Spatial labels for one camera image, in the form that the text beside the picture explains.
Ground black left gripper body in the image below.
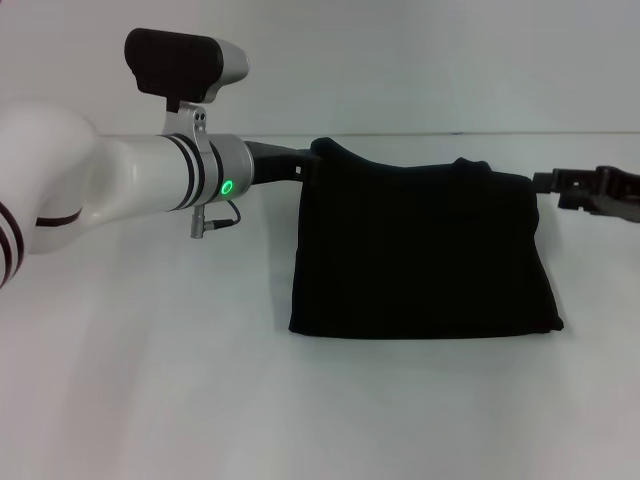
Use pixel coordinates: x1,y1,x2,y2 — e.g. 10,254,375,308
243,138,307,187

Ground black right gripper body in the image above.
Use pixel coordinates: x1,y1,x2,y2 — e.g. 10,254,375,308
555,165,640,225

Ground black t-shirt with white print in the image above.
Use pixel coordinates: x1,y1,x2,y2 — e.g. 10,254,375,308
288,137,566,341

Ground black cable with silver plug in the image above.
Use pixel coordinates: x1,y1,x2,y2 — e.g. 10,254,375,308
188,199,243,240

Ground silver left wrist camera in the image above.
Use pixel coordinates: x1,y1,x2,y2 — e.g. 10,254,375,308
123,28,250,139

